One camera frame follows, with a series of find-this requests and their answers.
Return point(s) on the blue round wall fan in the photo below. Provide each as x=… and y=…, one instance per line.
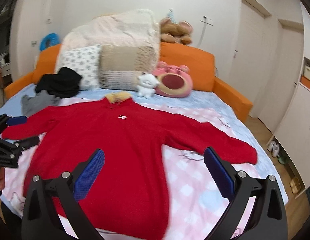
x=50, y=40

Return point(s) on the red sweater with yellow collar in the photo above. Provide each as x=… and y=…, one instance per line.
x=130, y=195

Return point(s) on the cream folded blanket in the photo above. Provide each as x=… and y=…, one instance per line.
x=132, y=28

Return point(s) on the black garment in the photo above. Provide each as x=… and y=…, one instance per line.
x=64, y=84

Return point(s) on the orange bed frame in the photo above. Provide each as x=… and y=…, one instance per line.
x=199, y=62

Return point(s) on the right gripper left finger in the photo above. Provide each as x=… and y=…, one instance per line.
x=40, y=218

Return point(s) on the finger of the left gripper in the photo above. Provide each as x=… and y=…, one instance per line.
x=25, y=143
x=7, y=120

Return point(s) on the pink bear face cushion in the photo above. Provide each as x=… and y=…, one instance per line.
x=174, y=81

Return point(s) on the white shoes pair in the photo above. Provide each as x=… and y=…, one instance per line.
x=274, y=148

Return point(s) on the white room door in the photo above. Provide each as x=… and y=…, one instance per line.
x=268, y=57

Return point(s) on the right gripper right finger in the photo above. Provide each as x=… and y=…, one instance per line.
x=267, y=219

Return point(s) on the white plush sheep toy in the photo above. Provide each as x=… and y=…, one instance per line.
x=147, y=84

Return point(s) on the brown plush bear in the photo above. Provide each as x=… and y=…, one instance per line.
x=175, y=32

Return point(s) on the grey garment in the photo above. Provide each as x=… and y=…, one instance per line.
x=34, y=104

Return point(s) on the white floral pillow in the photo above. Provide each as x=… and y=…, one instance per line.
x=85, y=61

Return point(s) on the yellow slippers pair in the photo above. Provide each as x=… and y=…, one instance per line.
x=295, y=185

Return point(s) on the white wardrobe cabinet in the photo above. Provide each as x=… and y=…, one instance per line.
x=293, y=133

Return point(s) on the white storage basket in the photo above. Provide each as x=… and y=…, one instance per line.
x=306, y=71

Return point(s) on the person left hand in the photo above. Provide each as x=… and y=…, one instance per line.
x=2, y=178

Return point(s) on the beige patchwork pillow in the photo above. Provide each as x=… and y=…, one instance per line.
x=120, y=66

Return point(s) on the orange storage box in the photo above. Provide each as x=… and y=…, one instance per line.
x=305, y=81

